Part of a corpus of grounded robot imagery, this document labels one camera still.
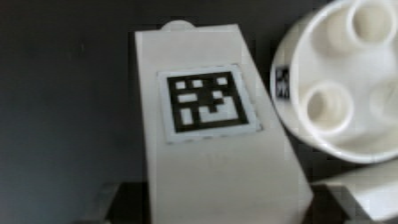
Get white round stool seat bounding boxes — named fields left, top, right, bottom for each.
left=271, top=0, right=398, bottom=164

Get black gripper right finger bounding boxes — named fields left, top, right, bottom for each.
left=308, top=184, right=365, bottom=224

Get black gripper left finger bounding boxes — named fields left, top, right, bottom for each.
left=73, top=181, right=150, bottom=224

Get white right side rail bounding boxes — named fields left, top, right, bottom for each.
left=313, top=159, right=398, bottom=224

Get white stool leg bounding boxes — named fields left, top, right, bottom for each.
left=135, top=20, right=313, bottom=224

